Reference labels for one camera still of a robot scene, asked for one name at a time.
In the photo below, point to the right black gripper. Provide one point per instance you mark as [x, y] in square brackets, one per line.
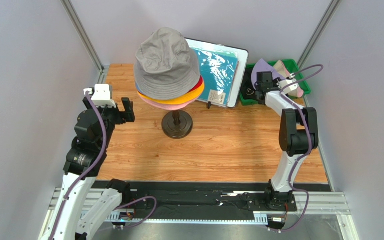
[261, 94]

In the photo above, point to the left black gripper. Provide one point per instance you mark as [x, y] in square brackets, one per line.
[123, 116]

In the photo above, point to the lavender hat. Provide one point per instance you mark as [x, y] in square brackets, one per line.
[263, 66]

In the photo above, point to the pink bucket hat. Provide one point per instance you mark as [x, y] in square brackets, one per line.
[168, 107]

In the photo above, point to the grey hat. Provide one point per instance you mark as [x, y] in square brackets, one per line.
[166, 68]

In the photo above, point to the yellow bucket hat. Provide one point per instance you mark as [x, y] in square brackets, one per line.
[179, 100]

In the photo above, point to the red hat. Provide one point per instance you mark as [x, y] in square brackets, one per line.
[198, 85]

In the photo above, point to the blue hat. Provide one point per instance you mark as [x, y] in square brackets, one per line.
[137, 89]

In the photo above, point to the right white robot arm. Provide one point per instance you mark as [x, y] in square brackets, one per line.
[298, 136]

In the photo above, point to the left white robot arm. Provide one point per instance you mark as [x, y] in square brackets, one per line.
[94, 129]

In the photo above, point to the black hat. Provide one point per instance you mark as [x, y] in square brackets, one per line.
[247, 92]

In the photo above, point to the green plastic bin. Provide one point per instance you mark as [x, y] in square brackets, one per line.
[291, 66]

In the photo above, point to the pink beige hat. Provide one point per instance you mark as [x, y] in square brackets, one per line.
[280, 67]

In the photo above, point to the white tablet board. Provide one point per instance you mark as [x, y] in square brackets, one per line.
[242, 56]

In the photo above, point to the dark round stand base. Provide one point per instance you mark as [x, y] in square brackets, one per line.
[177, 124]

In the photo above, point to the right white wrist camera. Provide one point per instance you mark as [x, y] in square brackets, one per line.
[288, 85]

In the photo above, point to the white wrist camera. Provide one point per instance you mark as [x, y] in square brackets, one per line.
[288, 85]
[101, 95]

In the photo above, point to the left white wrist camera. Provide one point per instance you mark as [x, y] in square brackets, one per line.
[101, 95]

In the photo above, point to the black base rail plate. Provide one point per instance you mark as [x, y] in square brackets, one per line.
[194, 200]

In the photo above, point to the aluminium frame rail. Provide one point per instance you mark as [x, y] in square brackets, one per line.
[314, 203]

